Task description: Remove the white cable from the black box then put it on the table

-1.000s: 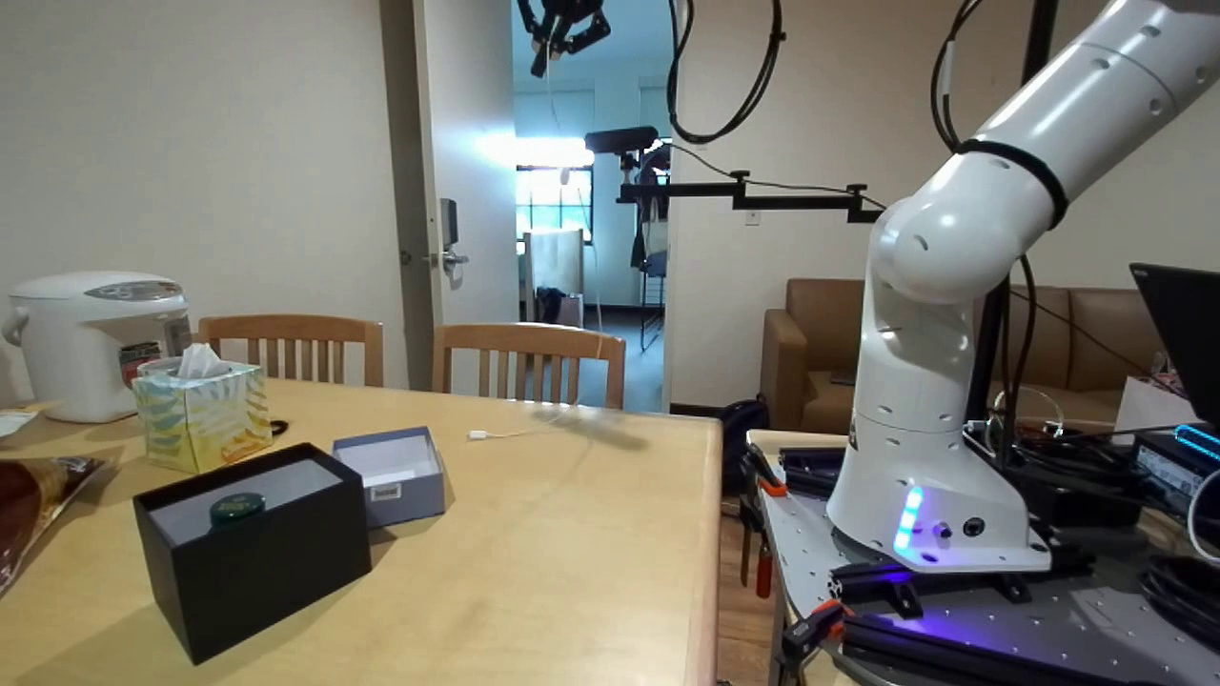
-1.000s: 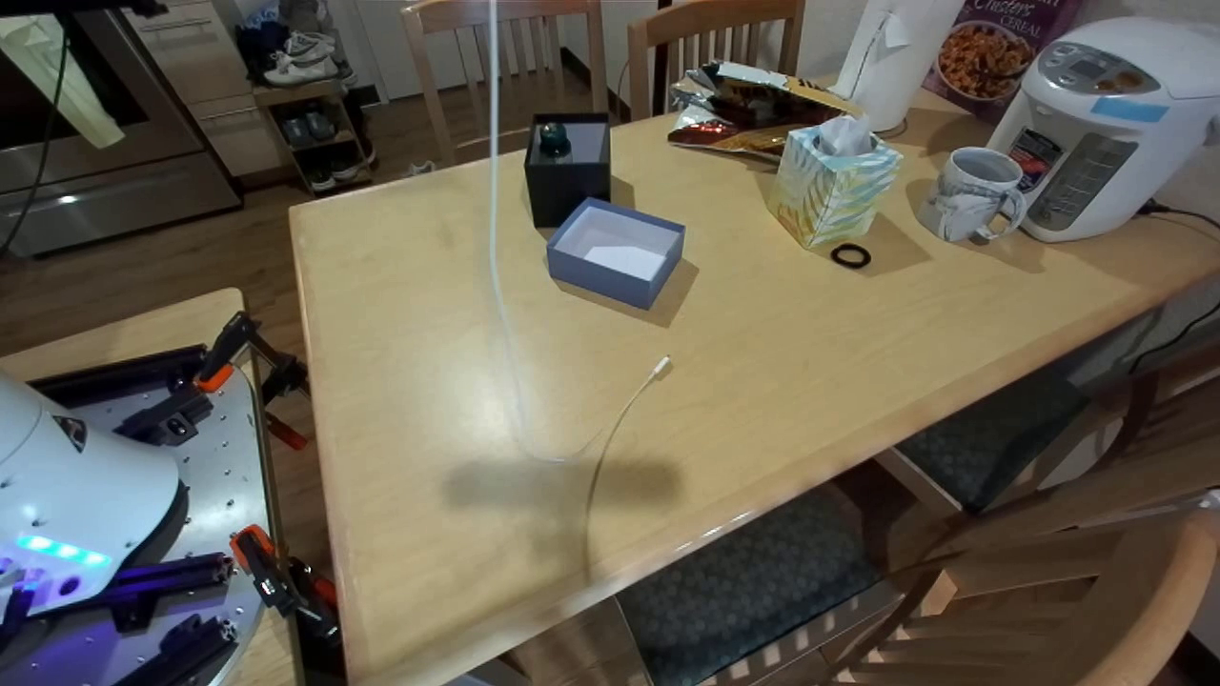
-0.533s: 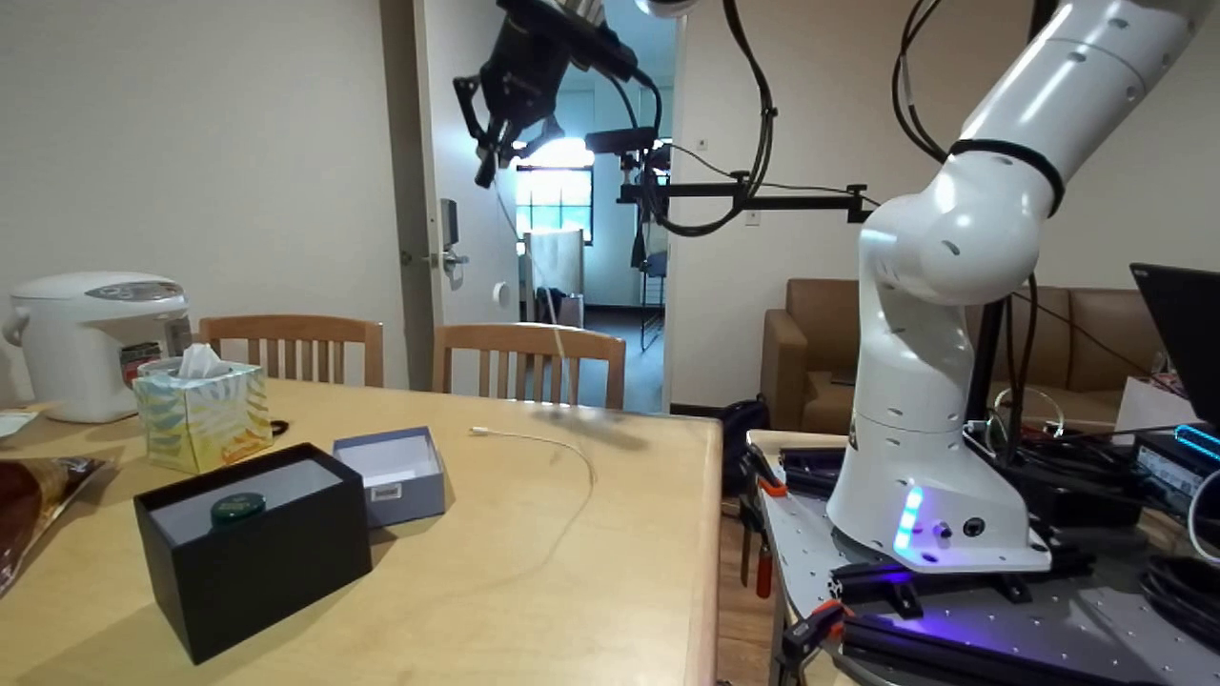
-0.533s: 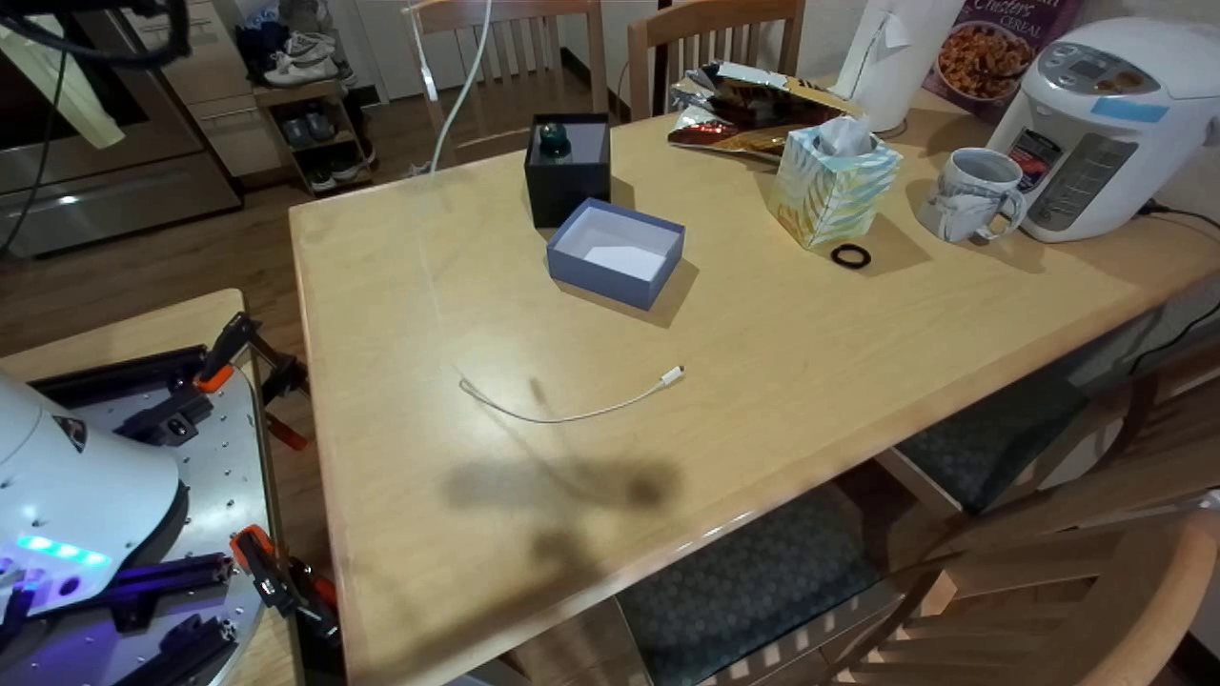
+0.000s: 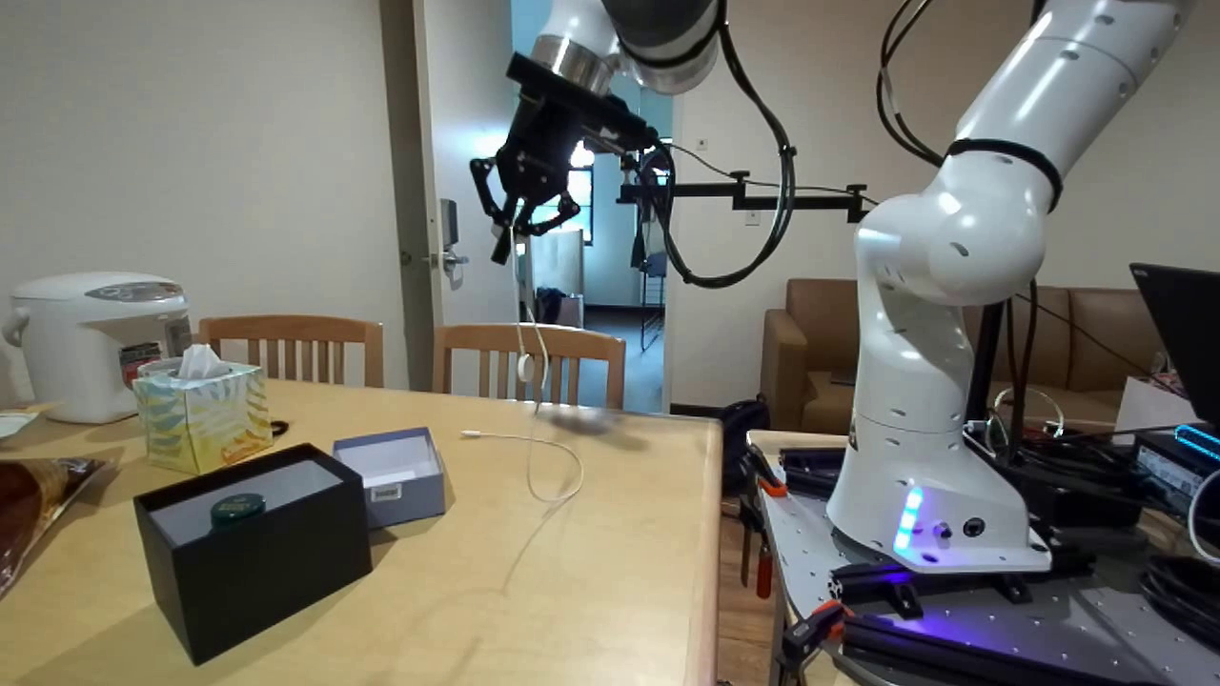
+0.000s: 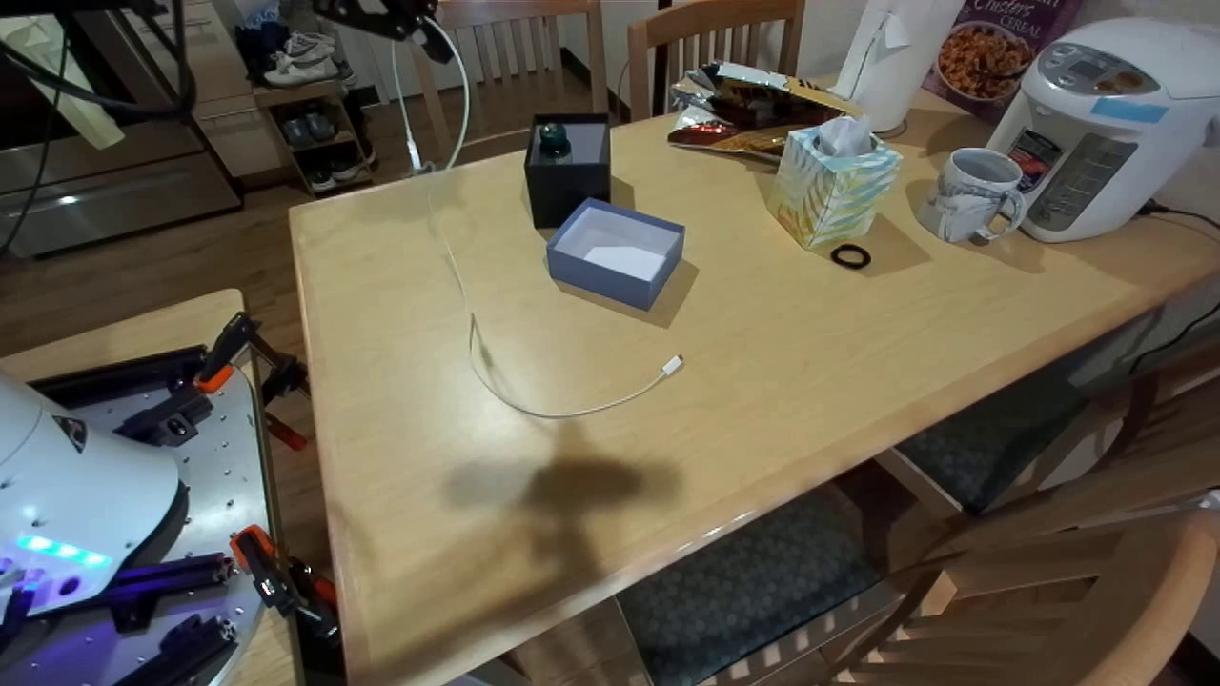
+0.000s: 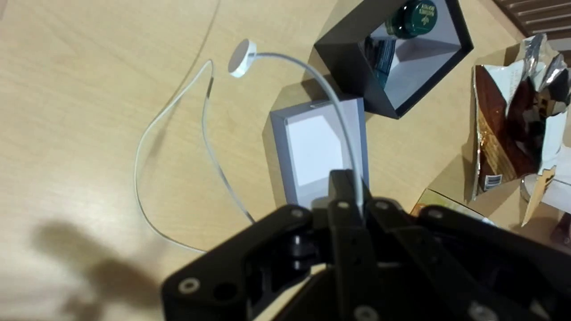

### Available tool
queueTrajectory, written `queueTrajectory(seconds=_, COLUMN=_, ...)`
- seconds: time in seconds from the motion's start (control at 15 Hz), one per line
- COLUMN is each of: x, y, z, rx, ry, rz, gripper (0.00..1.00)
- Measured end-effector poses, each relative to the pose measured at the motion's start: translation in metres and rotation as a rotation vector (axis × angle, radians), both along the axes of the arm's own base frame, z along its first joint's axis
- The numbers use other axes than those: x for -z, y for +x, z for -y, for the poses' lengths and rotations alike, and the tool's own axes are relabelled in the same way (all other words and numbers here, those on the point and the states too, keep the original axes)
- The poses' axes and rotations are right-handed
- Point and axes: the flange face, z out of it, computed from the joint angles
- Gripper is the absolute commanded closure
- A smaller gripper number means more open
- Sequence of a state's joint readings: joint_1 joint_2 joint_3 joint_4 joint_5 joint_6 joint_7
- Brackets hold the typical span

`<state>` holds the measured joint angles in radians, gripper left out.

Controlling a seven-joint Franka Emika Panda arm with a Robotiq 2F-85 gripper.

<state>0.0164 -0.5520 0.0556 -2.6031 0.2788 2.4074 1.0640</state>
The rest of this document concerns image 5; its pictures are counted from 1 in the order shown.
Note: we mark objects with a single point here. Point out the brown wrapped dish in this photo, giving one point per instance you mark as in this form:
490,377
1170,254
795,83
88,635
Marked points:
34,499

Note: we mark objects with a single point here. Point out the metal robot mounting plate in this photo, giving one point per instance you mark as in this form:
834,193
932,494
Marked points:
1015,623

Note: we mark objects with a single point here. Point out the small grey open box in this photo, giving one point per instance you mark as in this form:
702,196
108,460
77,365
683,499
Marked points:
407,489

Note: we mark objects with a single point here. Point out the white electric water boiler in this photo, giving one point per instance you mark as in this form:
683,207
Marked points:
77,348

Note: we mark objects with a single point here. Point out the black stand pole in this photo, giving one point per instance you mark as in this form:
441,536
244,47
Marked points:
987,368

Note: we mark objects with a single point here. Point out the dark green round item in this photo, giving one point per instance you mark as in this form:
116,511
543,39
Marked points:
237,509

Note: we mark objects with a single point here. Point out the brown sofa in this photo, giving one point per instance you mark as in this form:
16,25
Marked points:
813,348

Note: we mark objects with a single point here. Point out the white plate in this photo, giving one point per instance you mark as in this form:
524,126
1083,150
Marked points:
16,421

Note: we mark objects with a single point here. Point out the blue lit black device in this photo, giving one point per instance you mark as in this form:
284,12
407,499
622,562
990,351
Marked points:
1182,462

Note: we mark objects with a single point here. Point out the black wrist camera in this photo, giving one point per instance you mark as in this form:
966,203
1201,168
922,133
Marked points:
628,126

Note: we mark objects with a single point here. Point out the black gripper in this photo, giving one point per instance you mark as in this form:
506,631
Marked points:
552,133

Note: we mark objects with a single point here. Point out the grey blurry table object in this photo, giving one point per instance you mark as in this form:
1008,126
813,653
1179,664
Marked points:
596,421

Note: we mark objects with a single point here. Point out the green tissue box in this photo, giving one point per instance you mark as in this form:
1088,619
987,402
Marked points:
191,407

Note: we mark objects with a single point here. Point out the black laptop screen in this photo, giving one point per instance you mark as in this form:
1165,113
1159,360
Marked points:
1187,329

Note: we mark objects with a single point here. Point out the black open box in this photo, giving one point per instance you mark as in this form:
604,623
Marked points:
270,576

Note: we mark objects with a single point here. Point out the wooden chair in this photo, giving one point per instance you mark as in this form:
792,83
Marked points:
291,329
567,338

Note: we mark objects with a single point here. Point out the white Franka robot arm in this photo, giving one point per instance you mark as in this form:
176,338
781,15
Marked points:
941,381

